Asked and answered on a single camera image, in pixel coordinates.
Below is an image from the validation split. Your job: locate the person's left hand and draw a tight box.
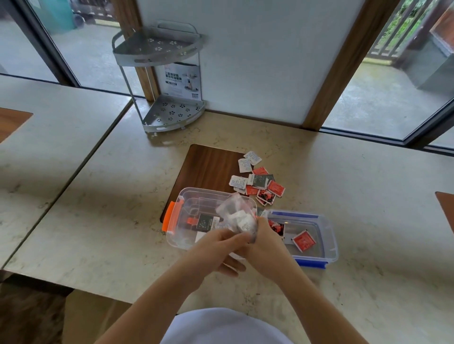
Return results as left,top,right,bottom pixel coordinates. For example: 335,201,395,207
192,228,252,278

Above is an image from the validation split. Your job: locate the person's right hand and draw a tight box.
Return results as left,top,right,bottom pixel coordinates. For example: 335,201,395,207
236,216,296,283

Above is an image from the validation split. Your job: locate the clear plastic bag of sachets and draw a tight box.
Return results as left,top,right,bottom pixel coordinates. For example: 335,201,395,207
215,193,259,244

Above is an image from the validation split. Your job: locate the person's left forearm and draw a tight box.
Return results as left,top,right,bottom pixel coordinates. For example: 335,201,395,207
95,260,213,344

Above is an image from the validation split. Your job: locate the person's right forearm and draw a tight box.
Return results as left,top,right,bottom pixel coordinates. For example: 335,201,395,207
275,262,369,344

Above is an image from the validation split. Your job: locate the dark green sachet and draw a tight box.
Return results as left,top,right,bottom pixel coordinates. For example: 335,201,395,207
196,213,223,233

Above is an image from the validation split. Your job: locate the red square sachet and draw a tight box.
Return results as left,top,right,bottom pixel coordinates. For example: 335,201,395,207
292,229,316,253

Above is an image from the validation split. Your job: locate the pile of small sachets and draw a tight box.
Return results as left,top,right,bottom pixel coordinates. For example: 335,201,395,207
228,150,286,217

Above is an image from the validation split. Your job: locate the clear box with orange latch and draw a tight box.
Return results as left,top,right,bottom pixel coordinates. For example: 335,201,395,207
162,187,258,251

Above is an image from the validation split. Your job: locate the clear box with blue latches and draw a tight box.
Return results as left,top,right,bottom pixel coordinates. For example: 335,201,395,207
262,209,340,269

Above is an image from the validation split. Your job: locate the brown wooden placemat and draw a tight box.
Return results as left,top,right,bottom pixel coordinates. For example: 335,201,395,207
160,144,249,224
435,191,454,234
0,107,33,144

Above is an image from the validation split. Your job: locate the person's white shirt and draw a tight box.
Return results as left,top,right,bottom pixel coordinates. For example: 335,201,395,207
160,307,295,344

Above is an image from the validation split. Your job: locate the paper label card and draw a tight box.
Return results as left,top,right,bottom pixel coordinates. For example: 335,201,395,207
155,63,203,102

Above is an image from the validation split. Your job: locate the wooden pillar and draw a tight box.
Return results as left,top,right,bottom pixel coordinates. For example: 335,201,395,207
302,0,402,132
111,0,161,103

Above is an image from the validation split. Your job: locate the grey two-tier corner rack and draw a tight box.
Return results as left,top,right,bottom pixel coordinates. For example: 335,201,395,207
112,20,207,134

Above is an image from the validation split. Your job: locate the outdoor railing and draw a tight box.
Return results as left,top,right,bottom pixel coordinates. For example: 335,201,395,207
365,0,437,61

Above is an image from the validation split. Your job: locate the teal bin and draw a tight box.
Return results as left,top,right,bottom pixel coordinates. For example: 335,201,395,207
35,0,77,35

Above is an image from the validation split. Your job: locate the black window frame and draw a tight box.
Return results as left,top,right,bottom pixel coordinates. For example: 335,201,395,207
319,103,454,157
0,0,146,98

